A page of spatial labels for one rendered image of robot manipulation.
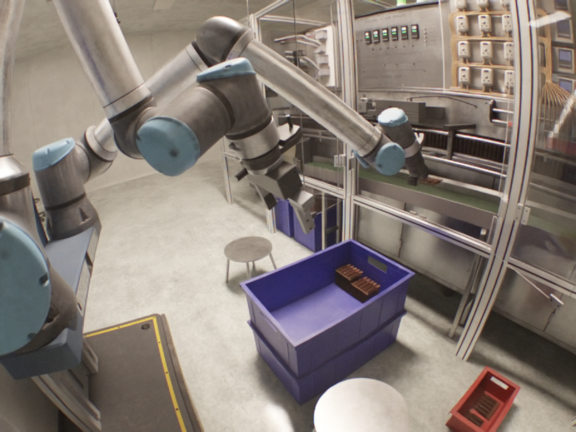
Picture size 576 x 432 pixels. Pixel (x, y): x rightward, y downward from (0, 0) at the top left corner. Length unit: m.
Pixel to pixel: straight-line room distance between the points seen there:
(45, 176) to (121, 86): 0.49
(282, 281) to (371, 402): 0.63
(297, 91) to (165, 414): 0.98
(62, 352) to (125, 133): 0.37
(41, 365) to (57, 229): 0.48
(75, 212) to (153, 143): 0.57
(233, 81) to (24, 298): 0.38
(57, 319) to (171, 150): 0.33
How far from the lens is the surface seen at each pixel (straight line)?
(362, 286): 1.33
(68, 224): 0.92
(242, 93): 0.45
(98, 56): 0.50
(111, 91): 0.50
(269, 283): 1.22
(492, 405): 1.41
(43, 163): 0.91
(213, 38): 0.74
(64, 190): 0.91
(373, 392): 1.02
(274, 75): 0.71
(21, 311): 0.31
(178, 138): 0.38
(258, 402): 1.29
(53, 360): 0.55
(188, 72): 0.88
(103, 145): 1.00
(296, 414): 1.25
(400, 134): 0.94
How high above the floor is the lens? 1.11
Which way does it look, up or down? 24 degrees down
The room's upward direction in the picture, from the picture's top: 4 degrees counter-clockwise
